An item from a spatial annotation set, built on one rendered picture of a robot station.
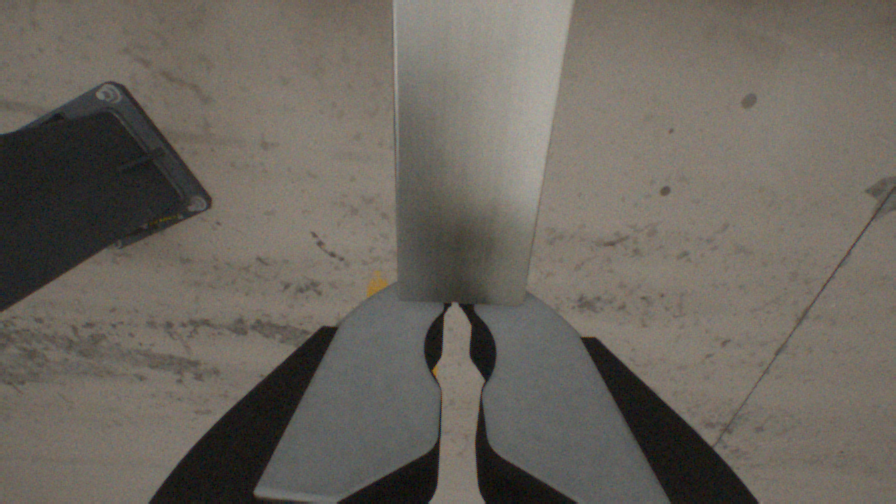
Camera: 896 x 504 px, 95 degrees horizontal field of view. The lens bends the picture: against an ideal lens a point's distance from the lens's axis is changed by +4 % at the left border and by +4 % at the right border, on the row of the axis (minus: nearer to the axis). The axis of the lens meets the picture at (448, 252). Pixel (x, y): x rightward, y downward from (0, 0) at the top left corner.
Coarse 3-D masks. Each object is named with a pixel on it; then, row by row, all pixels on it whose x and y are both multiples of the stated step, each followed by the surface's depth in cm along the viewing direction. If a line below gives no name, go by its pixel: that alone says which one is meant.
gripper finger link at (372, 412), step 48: (384, 288) 11; (336, 336) 9; (384, 336) 9; (432, 336) 10; (336, 384) 8; (384, 384) 8; (432, 384) 8; (288, 432) 7; (336, 432) 7; (384, 432) 7; (432, 432) 7; (288, 480) 6; (336, 480) 6; (384, 480) 6; (432, 480) 7
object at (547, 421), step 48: (480, 336) 10; (528, 336) 9; (576, 336) 9; (528, 384) 8; (576, 384) 8; (480, 432) 8; (528, 432) 7; (576, 432) 7; (624, 432) 7; (480, 480) 7; (528, 480) 6; (576, 480) 6; (624, 480) 6
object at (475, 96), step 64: (448, 0) 6; (512, 0) 6; (448, 64) 7; (512, 64) 7; (448, 128) 7; (512, 128) 7; (448, 192) 8; (512, 192) 8; (448, 256) 9; (512, 256) 9
